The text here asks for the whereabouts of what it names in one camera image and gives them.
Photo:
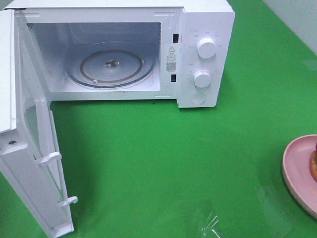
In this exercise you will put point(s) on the white microwave oven body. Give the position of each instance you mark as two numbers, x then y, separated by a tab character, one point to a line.
175	25

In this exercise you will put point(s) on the round white door release button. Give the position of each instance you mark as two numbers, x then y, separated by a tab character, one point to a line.
198	98

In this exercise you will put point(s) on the pink round plate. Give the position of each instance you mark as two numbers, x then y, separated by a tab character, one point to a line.
296	172

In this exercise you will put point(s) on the white microwave door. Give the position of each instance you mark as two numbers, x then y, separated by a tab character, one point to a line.
30	159

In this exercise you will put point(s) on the burger with lettuce and tomato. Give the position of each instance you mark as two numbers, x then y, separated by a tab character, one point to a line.
313	164

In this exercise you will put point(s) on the green table mat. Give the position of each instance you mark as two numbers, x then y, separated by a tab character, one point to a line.
151	169

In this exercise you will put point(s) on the glass microwave turntable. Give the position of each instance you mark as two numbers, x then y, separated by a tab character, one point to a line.
111	64

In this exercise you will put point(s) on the white microwave knob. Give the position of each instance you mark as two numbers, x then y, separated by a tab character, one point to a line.
202	78
206	47

